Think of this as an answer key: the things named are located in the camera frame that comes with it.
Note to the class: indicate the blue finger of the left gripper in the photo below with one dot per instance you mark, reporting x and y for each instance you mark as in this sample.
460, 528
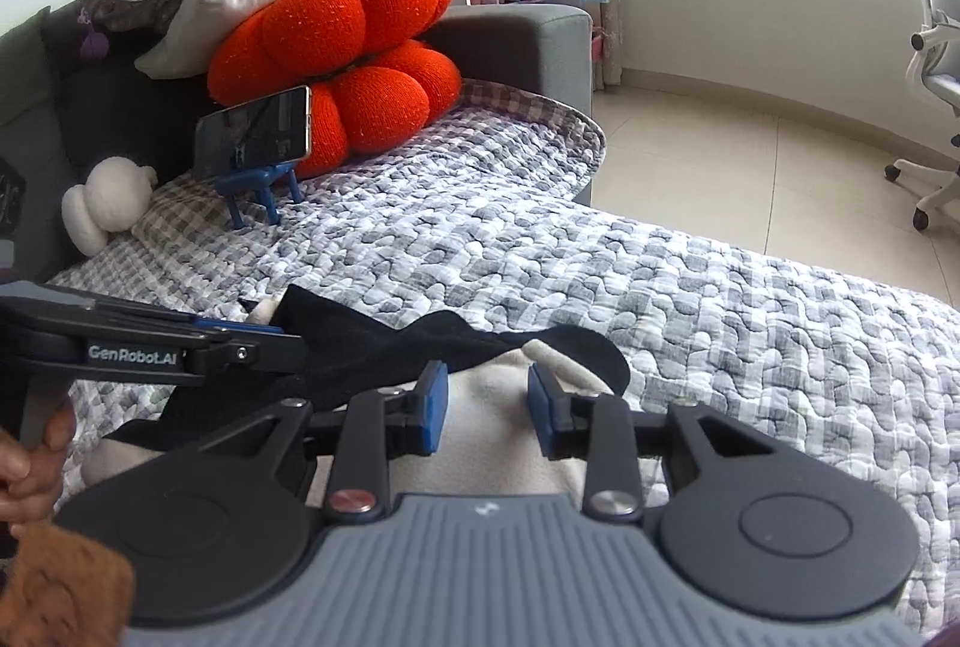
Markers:
252, 350
244, 327

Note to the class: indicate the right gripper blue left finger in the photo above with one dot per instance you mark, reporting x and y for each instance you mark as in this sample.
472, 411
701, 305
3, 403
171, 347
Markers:
427, 408

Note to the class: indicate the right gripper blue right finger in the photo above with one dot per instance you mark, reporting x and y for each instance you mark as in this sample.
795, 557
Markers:
550, 413

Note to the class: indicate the cream black raglan sweatshirt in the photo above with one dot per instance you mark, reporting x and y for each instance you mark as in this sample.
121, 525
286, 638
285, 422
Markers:
488, 444

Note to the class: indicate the person's left hand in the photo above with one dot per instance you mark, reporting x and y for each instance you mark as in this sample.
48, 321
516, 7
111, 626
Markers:
32, 480

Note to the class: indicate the blue stool phone stand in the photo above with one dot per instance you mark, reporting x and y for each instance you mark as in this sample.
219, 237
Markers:
258, 182

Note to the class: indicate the white fluffy plush toy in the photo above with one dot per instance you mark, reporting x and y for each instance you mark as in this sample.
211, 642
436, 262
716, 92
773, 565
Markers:
105, 204

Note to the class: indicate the grey checked quilted bedcover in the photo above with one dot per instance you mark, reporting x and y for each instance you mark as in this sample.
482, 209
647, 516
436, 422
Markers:
477, 216

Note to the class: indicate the smartphone playing video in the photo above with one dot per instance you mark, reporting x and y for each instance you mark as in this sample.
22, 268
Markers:
264, 132

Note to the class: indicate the brown furry patch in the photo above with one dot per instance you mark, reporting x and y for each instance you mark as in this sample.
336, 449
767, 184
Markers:
65, 589

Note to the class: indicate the red flower plush cushion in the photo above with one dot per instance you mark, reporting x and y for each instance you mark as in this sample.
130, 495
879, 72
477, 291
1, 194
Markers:
374, 84

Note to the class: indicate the white grey office chair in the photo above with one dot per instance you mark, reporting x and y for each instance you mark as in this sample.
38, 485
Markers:
932, 73

